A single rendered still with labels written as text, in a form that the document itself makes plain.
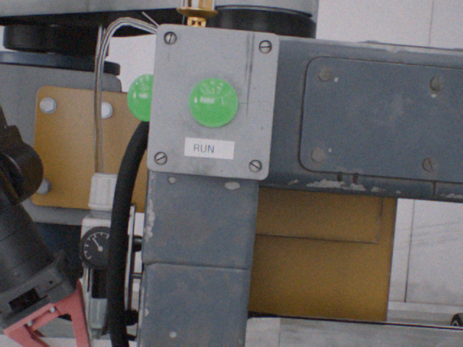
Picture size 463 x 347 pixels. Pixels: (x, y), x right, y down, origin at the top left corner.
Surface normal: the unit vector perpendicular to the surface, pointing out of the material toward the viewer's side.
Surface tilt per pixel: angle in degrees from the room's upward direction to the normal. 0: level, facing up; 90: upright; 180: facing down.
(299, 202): 90
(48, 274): 90
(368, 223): 90
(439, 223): 91
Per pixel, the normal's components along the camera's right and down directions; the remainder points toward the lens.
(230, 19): -0.54, 0.00
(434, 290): 0.06, 0.06
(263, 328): 0.32, 0.07
